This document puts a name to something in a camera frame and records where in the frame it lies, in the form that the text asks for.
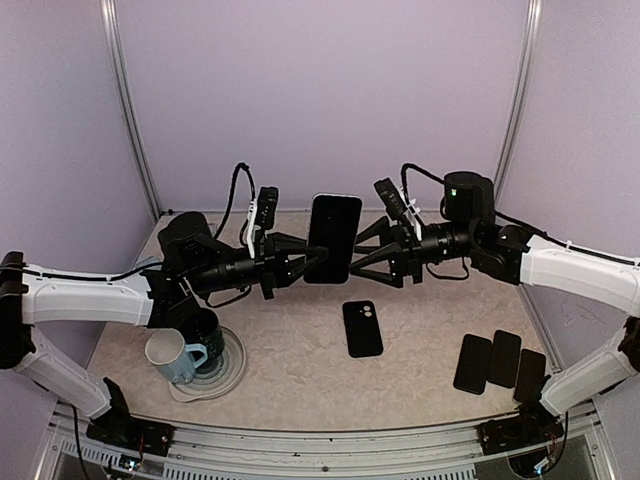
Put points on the aluminium frame post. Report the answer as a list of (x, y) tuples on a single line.
[(525, 66), (108, 9)]

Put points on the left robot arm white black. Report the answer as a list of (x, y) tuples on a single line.
[(160, 295)]

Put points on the black phone case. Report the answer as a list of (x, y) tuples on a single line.
[(362, 329)]

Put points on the grey collapsible silicone bowl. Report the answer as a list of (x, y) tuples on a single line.
[(218, 377)]

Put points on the light blue mug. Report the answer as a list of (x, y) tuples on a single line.
[(175, 359)]

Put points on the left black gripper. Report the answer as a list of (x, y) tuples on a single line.
[(272, 266)]

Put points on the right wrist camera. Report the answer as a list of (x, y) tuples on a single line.
[(398, 208)]

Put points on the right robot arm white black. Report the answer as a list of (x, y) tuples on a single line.
[(513, 252)]

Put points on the left aluminium frame post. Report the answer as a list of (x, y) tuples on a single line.
[(108, 9)]

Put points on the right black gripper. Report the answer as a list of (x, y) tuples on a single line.
[(406, 252)]

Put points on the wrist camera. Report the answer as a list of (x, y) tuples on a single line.
[(260, 218), (398, 208)]

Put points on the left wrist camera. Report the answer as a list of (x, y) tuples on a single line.
[(260, 218)]

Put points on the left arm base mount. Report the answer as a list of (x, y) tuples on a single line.
[(120, 429)]

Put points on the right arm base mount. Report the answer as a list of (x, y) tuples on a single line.
[(532, 425)]

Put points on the white-edged black smartphone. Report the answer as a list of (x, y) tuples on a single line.
[(333, 225)]

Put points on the right aluminium frame post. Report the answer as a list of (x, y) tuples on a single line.
[(525, 66)]

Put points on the dark green mug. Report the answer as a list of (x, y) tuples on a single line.
[(204, 328)]

